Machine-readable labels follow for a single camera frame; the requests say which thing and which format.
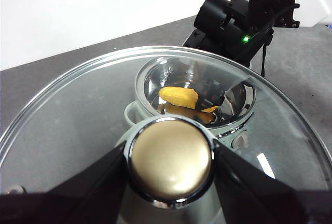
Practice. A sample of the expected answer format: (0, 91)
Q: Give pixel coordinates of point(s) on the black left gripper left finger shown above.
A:
(64, 206)

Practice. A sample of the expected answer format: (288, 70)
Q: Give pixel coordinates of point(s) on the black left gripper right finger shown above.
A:
(259, 198)

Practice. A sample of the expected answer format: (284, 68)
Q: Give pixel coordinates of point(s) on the glass lid with round knob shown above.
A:
(171, 156)

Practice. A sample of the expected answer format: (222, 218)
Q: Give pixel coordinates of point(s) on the yellow corn cob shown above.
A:
(179, 97)

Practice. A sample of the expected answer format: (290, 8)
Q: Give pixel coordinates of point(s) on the pale green electric pot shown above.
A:
(155, 78)

